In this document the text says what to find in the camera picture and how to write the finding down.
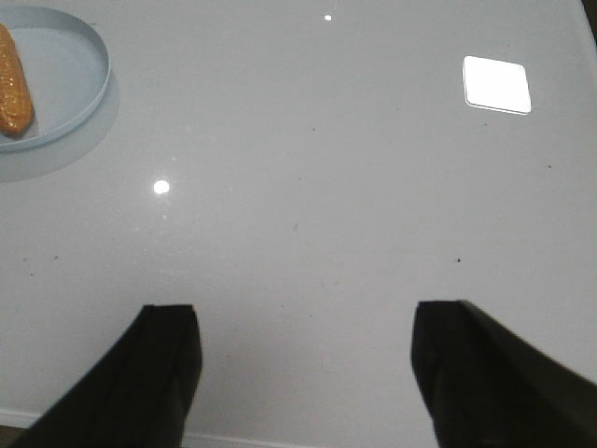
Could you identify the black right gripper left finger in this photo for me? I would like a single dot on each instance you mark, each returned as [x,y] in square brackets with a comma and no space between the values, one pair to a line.
[137,395]

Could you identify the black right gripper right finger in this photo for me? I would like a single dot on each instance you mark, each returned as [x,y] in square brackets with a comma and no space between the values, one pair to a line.
[484,386]

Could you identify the orange plastic corn cob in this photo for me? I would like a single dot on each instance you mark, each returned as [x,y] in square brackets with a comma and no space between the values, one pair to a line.
[17,110]

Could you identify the light blue oval plate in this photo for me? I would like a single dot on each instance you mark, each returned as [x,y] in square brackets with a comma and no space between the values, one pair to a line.
[67,67]

